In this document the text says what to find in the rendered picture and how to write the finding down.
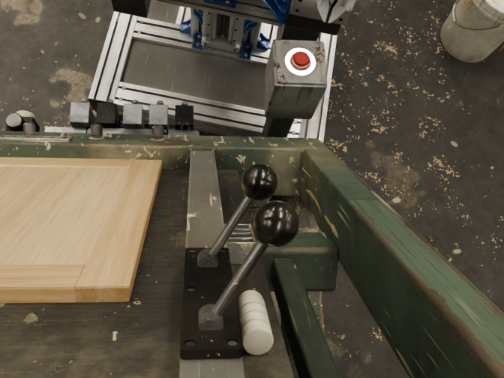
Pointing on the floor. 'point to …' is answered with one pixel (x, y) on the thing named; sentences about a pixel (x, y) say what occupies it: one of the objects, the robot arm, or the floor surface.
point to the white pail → (473, 29)
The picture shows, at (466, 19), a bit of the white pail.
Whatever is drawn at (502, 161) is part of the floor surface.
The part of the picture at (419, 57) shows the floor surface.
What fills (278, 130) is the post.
